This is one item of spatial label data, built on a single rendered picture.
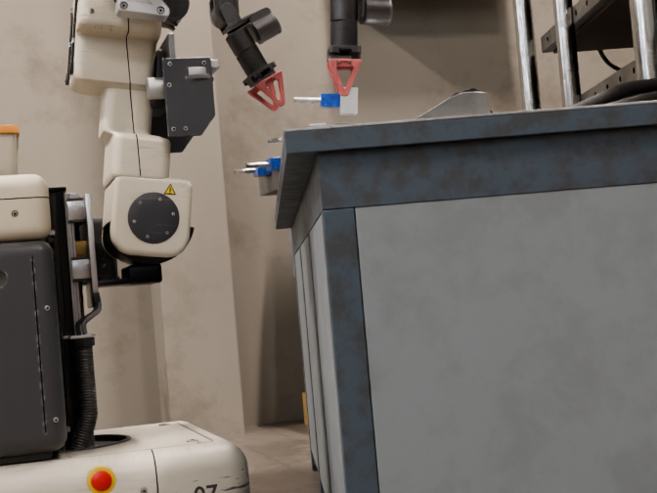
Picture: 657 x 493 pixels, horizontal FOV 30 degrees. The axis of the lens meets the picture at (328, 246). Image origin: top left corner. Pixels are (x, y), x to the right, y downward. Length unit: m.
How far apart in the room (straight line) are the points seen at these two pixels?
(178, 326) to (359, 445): 3.20
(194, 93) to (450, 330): 0.86
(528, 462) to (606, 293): 0.29
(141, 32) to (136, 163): 0.27
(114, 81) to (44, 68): 2.88
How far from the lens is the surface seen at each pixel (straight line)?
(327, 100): 2.54
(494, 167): 1.95
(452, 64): 5.84
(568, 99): 3.54
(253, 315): 5.44
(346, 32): 2.55
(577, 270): 1.97
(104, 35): 2.58
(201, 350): 5.09
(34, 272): 2.32
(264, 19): 2.93
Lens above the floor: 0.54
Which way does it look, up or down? 2 degrees up
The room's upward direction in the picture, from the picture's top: 5 degrees counter-clockwise
